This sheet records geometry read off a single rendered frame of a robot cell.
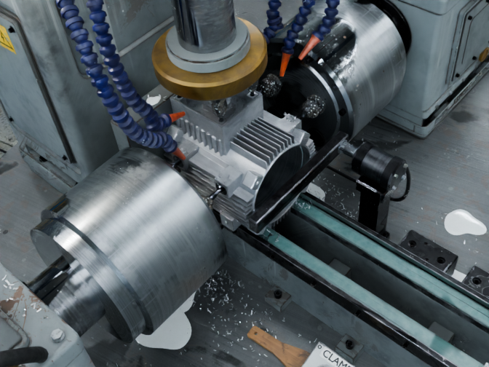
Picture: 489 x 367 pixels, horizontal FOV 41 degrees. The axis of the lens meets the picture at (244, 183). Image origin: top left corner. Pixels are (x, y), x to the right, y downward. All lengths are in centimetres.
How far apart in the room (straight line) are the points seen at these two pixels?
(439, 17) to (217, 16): 51
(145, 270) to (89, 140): 36
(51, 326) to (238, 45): 48
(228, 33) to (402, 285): 52
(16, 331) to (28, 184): 73
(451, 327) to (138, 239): 55
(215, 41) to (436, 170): 66
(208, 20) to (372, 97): 38
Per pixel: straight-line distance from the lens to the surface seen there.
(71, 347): 84
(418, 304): 117
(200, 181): 111
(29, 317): 87
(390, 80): 124
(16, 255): 141
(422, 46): 136
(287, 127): 112
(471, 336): 115
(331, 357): 87
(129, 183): 95
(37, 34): 105
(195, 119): 108
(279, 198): 107
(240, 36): 101
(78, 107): 115
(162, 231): 93
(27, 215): 147
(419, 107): 145
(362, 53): 118
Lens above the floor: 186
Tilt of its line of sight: 49 degrees down
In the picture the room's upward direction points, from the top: 7 degrees counter-clockwise
